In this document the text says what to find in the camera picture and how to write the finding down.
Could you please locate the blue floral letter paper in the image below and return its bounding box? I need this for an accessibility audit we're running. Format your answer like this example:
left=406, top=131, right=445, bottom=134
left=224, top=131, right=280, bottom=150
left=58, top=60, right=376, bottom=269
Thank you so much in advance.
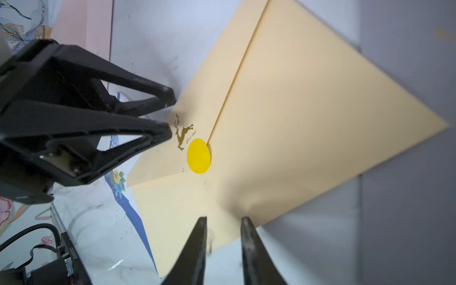
left=99, top=90, right=159, bottom=275

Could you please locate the pink envelope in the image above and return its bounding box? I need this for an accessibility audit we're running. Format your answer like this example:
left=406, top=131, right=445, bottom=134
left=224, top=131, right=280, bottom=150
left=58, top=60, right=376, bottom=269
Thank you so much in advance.
left=51, top=0, right=114, bottom=60

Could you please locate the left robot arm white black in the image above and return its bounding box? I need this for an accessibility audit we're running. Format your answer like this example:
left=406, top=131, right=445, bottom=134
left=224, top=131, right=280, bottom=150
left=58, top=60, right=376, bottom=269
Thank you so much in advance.
left=1, top=40, right=176, bottom=285

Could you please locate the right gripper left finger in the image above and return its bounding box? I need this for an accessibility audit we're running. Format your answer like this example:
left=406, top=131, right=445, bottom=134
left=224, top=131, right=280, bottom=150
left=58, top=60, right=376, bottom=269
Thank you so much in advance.
left=162, top=217, right=207, bottom=285

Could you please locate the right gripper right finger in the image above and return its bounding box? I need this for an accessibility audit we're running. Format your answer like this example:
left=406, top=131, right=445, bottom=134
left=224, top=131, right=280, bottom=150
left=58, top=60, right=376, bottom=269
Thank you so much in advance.
left=241, top=217, right=287, bottom=285

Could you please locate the yellow envelope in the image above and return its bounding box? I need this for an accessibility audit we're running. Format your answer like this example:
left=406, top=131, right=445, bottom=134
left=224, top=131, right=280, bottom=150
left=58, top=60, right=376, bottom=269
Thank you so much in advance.
left=127, top=1, right=448, bottom=277

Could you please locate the grey envelope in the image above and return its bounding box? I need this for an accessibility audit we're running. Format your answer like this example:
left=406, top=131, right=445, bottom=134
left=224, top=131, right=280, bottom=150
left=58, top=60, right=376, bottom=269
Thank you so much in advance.
left=266, top=1, right=456, bottom=285

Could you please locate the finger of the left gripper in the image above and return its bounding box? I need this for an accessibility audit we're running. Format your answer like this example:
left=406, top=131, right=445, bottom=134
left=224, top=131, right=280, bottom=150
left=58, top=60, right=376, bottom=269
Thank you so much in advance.
left=1, top=40, right=176, bottom=118
left=1, top=99, right=172, bottom=187

